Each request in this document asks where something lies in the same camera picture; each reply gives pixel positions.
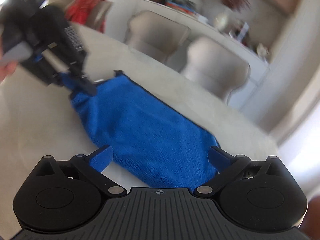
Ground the person's left hand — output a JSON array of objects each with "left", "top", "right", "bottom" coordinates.
[{"left": 0, "top": 61, "right": 18, "bottom": 82}]

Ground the blue and grey towel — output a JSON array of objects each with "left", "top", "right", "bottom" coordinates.
[{"left": 61, "top": 71, "right": 218, "bottom": 190}]

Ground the chair with red cloth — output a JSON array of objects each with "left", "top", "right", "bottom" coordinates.
[{"left": 65, "top": 0, "right": 113, "bottom": 33}]

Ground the left beige dining chair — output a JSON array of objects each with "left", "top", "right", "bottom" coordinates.
[{"left": 125, "top": 10, "right": 190, "bottom": 64}]

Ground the white sideboard cabinet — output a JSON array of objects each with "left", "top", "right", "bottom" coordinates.
[{"left": 136, "top": 0, "right": 269, "bottom": 111}]

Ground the right beige dining chair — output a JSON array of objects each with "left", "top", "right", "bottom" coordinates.
[{"left": 180, "top": 36, "right": 251, "bottom": 103}]

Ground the stack of books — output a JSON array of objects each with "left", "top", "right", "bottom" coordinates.
[{"left": 165, "top": 2, "right": 197, "bottom": 17}]

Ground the beige dining chair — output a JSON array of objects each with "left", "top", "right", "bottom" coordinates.
[
  {"left": 125, "top": 10, "right": 190, "bottom": 64},
  {"left": 180, "top": 36, "right": 251, "bottom": 103}
]

